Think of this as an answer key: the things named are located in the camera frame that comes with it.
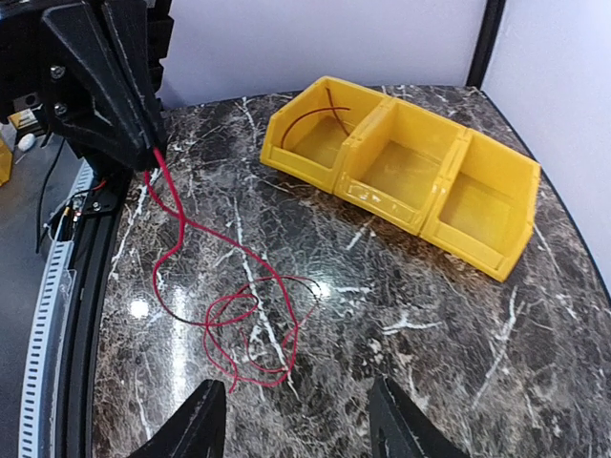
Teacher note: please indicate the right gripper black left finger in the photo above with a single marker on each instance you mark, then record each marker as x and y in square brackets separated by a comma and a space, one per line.
[196, 429]

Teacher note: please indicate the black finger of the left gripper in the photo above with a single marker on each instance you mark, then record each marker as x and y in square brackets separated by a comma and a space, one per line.
[82, 89]
[128, 26]

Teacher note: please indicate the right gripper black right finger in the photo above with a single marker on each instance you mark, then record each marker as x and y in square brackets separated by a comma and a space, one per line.
[398, 428]

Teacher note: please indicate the left yellow plastic bin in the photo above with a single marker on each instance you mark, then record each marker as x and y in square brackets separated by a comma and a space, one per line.
[309, 137]

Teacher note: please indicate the yellow plastic bin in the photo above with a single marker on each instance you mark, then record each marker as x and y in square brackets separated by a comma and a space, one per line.
[394, 165]
[485, 206]
[309, 137]

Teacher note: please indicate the right yellow plastic bin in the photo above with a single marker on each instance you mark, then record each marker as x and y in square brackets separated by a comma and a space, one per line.
[485, 206]

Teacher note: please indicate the middle yellow plastic bin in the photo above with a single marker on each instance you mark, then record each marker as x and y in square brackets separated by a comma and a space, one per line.
[394, 165]

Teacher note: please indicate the small circuit board with wires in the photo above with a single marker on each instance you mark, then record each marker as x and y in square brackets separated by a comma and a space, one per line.
[81, 210]

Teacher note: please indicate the black front rail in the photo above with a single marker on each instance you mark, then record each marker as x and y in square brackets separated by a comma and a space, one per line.
[94, 243]

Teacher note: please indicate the white slotted cable duct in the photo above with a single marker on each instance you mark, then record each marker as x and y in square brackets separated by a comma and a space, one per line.
[44, 395]

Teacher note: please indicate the right black frame post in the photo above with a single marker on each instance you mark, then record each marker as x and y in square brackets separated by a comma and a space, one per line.
[485, 42]

